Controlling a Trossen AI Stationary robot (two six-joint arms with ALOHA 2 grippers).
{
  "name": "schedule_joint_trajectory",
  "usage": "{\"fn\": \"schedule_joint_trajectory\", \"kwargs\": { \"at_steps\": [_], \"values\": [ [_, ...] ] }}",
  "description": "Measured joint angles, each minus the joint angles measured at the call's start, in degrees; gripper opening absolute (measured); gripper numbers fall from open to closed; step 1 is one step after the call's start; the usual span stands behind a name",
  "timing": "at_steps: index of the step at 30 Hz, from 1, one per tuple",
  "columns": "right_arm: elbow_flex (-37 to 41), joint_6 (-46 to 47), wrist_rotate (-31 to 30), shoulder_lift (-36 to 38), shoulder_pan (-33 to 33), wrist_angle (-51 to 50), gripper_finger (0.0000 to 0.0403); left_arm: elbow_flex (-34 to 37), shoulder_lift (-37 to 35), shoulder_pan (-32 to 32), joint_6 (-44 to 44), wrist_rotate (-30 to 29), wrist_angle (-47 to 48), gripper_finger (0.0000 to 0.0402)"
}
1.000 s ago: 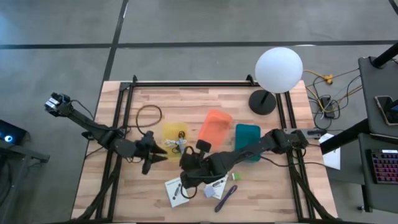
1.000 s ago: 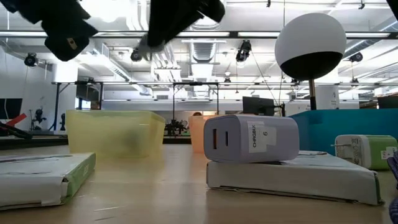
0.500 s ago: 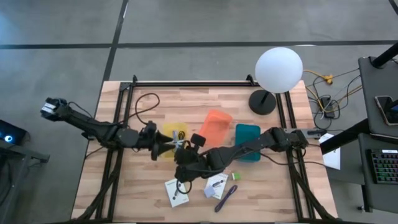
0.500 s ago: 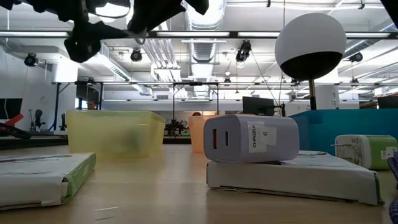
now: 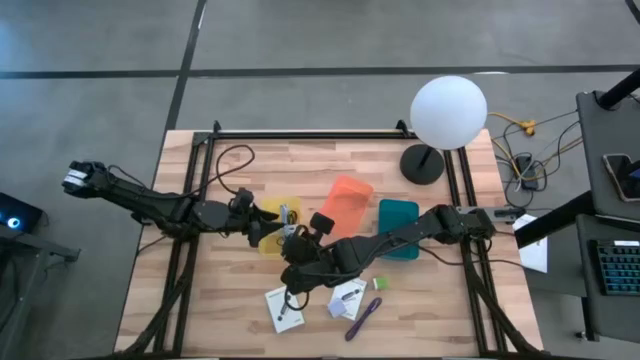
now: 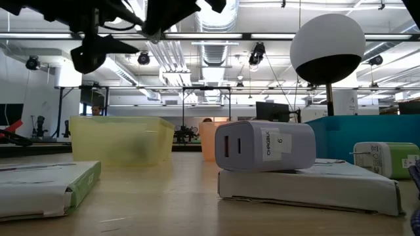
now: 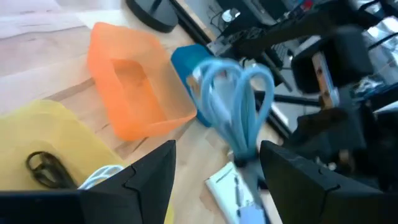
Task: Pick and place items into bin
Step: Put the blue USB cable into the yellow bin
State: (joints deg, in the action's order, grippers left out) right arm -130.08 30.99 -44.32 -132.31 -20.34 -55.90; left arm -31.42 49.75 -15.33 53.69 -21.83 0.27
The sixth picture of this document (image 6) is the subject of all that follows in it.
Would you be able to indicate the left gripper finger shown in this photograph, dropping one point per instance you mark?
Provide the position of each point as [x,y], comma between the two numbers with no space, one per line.
[95,50]
[167,14]

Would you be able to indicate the white box green edge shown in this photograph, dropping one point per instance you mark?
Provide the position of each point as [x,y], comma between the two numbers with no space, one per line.
[36,190]

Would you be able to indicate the white usb wall charger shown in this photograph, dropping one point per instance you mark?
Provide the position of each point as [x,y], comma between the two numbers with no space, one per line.
[252,147]

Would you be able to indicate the white cardboard box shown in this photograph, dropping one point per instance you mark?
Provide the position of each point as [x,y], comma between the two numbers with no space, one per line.
[308,190]

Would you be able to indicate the green and white charger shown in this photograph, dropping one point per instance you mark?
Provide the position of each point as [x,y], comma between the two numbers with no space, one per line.
[393,160]

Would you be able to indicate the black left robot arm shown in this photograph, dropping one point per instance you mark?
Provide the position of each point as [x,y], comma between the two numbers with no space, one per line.
[13,5]

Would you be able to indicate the black monitor on arm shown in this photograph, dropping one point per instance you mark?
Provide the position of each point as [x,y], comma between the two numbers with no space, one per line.
[272,111]

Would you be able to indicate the black background robot arm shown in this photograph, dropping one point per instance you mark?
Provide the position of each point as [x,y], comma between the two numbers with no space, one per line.
[40,126]
[185,134]

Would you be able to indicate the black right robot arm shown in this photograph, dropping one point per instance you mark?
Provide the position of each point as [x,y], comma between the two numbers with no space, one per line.
[414,8]

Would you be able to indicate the translucent yellow plastic bin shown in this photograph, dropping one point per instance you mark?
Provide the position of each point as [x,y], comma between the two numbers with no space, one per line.
[121,141]

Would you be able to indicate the translucent orange plastic bin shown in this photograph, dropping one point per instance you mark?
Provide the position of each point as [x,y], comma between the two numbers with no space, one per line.
[207,141]

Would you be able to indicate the teal plastic bin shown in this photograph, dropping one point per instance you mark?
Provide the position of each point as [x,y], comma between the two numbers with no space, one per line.
[354,134]

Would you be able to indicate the person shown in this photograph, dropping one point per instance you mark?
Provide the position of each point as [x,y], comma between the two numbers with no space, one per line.
[207,120]
[96,110]

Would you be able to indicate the red and black tool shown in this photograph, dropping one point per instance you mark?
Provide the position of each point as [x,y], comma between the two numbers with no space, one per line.
[13,126]

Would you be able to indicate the black ceiling camera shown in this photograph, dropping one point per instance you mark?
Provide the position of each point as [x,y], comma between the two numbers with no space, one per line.
[376,60]
[33,63]
[143,58]
[257,54]

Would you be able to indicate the silver ceiling duct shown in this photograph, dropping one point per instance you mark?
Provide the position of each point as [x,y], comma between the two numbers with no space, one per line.
[216,52]

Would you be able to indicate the black background workbench frame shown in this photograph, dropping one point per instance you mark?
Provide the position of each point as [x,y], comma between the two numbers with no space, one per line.
[60,111]

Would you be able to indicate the black wall screen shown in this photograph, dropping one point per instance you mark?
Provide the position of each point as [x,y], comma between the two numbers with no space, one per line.
[11,113]

